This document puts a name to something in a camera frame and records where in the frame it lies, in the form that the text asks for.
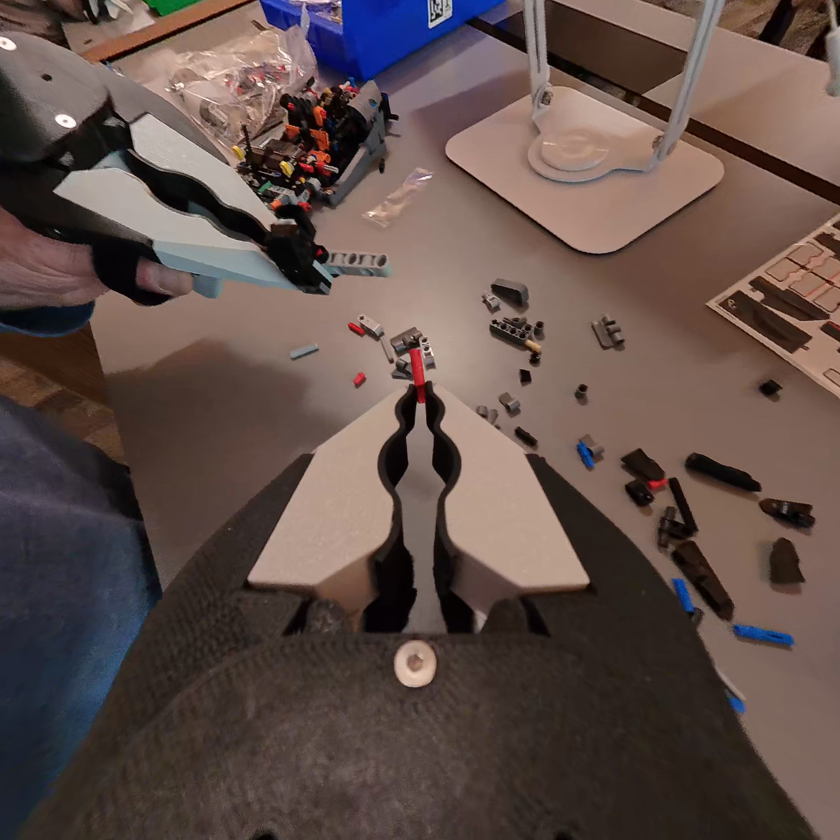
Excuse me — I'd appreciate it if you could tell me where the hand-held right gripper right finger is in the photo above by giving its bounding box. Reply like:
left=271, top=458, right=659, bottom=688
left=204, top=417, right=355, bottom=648
left=427, top=386, right=592, bottom=631

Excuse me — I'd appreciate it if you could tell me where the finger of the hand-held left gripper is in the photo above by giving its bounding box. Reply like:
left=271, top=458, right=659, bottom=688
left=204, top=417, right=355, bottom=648
left=122, top=115, right=284, bottom=253
left=53, top=167, right=332, bottom=295

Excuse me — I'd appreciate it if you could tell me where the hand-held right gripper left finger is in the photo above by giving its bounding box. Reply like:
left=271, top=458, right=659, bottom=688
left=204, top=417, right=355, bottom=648
left=247, top=386, right=418, bottom=631

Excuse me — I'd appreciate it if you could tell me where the small grey black brick assembly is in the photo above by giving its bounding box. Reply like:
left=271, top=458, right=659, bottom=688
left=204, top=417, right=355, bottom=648
left=268, top=218, right=332, bottom=292

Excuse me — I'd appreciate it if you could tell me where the long light grey lego beam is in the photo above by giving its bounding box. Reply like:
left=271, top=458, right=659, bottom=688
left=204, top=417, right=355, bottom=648
left=319, top=248, right=393, bottom=280

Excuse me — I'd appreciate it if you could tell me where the cluster of dark lego connectors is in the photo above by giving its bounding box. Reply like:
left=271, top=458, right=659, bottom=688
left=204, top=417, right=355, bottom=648
left=476, top=403, right=540, bottom=451

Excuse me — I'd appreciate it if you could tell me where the partly built lego model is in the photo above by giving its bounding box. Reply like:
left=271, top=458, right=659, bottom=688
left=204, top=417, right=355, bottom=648
left=234, top=79, right=397, bottom=211

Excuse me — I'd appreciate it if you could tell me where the dark grey angled lego beam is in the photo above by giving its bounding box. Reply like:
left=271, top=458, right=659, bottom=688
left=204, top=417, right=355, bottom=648
left=490, top=317, right=542, bottom=350

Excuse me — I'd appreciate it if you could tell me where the cluster of grey lego connectors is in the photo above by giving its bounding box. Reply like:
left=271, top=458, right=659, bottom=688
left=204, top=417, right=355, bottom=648
left=386, top=325, right=442, bottom=384

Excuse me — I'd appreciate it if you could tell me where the pile of black lego pieces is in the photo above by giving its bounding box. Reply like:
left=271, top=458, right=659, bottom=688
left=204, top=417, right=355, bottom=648
left=620, top=447, right=821, bottom=716

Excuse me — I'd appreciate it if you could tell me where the lego sticker sheet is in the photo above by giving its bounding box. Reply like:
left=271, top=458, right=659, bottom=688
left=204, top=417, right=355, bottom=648
left=707, top=213, right=840, bottom=397

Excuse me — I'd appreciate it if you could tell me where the person's left hand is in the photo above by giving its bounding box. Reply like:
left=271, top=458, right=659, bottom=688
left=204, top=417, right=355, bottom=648
left=0, top=214, right=198, bottom=311

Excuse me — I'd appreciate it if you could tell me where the small clear plastic bag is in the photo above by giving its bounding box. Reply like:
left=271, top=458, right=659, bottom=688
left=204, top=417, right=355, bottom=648
left=360, top=166, right=435, bottom=228

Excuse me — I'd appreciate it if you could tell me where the blue storage bin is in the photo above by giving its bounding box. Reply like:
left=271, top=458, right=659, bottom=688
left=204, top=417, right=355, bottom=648
left=259, top=0, right=508, bottom=82

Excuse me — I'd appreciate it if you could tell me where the person's blue clothing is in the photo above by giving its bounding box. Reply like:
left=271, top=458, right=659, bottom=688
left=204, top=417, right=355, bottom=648
left=0, top=394, right=166, bottom=840

